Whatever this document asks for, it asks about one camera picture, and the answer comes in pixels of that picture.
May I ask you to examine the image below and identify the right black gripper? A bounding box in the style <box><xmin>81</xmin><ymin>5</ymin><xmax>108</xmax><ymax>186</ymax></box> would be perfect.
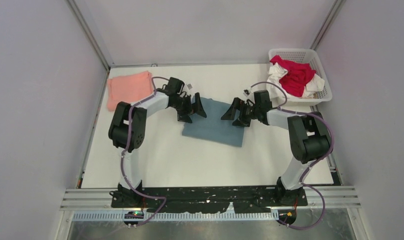
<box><xmin>221</xmin><ymin>97</ymin><xmax>260</xmax><ymax>128</ymax></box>

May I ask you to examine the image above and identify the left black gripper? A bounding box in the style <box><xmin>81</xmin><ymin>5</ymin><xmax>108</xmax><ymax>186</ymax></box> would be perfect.
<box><xmin>171</xmin><ymin>93</ymin><xmax>206</xmax><ymax>124</ymax></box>

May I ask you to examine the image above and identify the blue grey t shirt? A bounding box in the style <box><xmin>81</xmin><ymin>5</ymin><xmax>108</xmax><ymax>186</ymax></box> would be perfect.
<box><xmin>181</xmin><ymin>97</ymin><xmax>244</xmax><ymax>148</ymax></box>

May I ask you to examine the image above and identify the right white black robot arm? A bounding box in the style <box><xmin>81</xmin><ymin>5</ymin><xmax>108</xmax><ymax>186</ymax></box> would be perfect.
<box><xmin>221</xmin><ymin>90</ymin><xmax>332</xmax><ymax>205</ymax></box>

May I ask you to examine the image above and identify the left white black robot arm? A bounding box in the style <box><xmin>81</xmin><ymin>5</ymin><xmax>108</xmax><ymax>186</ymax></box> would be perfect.
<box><xmin>108</xmin><ymin>77</ymin><xmax>207</xmax><ymax>207</ymax></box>

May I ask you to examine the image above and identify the folded pink t shirt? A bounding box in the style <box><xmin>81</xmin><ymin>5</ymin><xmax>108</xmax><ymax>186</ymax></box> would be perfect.
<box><xmin>106</xmin><ymin>71</ymin><xmax>154</xmax><ymax>112</ymax></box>

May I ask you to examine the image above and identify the red t shirt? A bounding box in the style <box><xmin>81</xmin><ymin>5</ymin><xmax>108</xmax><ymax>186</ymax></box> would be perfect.
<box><xmin>270</xmin><ymin>55</ymin><xmax>316</xmax><ymax>98</ymax></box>

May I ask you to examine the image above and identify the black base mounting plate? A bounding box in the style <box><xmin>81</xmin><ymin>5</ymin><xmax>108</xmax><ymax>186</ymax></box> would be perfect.
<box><xmin>109</xmin><ymin>185</ymin><xmax>308</xmax><ymax>214</ymax></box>

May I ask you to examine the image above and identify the white plastic laundry basket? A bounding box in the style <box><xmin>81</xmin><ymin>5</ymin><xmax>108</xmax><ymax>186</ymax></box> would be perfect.
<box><xmin>268</xmin><ymin>48</ymin><xmax>333</xmax><ymax>106</ymax></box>

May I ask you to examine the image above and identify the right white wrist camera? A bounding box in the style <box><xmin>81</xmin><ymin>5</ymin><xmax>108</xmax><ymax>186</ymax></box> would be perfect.
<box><xmin>243</xmin><ymin>89</ymin><xmax>252</xmax><ymax>97</ymax></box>

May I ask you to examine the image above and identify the aluminium frame rail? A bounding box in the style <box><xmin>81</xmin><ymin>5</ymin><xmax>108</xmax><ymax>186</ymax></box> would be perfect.
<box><xmin>59</xmin><ymin>185</ymin><xmax>361</xmax><ymax>211</ymax></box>

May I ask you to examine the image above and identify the white slotted cable duct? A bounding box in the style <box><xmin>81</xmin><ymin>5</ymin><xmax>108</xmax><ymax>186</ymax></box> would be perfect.
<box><xmin>72</xmin><ymin>210</ymin><xmax>279</xmax><ymax>222</ymax></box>

